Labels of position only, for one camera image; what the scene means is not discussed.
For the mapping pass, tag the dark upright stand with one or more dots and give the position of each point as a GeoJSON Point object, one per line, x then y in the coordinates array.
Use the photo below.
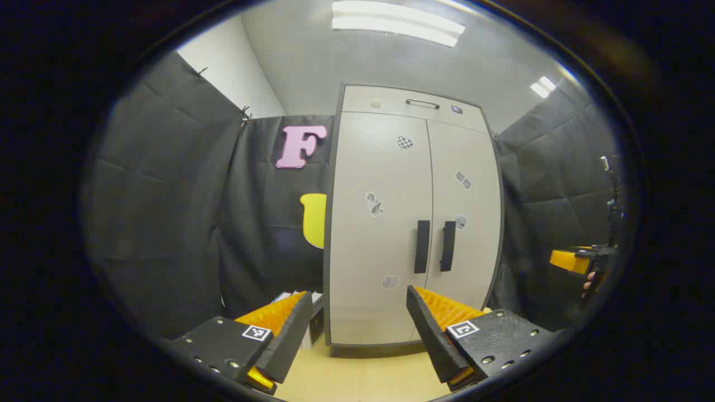
{"type": "Point", "coordinates": [615, 206]}

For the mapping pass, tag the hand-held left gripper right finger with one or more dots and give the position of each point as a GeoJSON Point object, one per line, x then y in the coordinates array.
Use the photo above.
{"type": "Point", "coordinates": [433, 340]}

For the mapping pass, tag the black backdrop cloth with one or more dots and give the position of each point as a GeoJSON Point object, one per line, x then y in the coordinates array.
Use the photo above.
{"type": "Point", "coordinates": [167, 195]}

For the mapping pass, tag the grey cabinet drawer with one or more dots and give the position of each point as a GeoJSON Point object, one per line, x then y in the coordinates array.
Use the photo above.
{"type": "Point", "coordinates": [357, 100]}

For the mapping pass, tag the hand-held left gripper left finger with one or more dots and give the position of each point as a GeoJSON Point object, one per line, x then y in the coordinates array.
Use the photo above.
{"type": "Point", "coordinates": [290, 340]}

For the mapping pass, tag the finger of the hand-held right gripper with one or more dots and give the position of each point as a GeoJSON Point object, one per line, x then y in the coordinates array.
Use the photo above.
{"type": "Point", "coordinates": [567, 259]}

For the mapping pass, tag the grey double-door shoe cabinet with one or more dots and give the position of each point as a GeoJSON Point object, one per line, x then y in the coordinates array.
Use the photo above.
{"type": "Point", "coordinates": [328, 234]}

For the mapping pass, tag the small ceiling light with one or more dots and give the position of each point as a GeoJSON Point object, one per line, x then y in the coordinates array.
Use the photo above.
{"type": "Point", "coordinates": [543, 86]}

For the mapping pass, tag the long ceiling light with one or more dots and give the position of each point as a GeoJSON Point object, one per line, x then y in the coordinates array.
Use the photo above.
{"type": "Point", "coordinates": [391, 25]}

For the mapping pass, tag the grey cabinet door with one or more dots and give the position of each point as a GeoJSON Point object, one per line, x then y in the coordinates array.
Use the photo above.
{"type": "Point", "coordinates": [368, 251]}
{"type": "Point", "coordinates": [477, 251]}

